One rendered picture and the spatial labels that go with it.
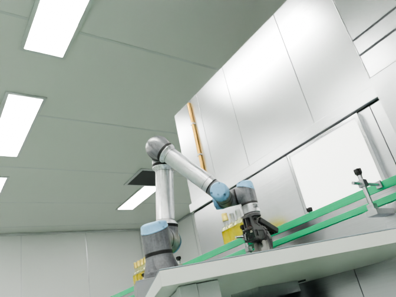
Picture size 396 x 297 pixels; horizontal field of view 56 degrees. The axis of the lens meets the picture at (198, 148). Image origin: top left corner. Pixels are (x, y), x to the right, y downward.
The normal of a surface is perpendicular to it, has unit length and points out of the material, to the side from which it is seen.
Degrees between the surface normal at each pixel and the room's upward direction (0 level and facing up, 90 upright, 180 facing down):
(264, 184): 90
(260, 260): 90
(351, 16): 90
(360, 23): 90
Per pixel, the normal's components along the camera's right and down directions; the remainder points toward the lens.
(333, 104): -0.82, -0.09
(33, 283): 0.54, -0.45
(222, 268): 0.18, -0.45
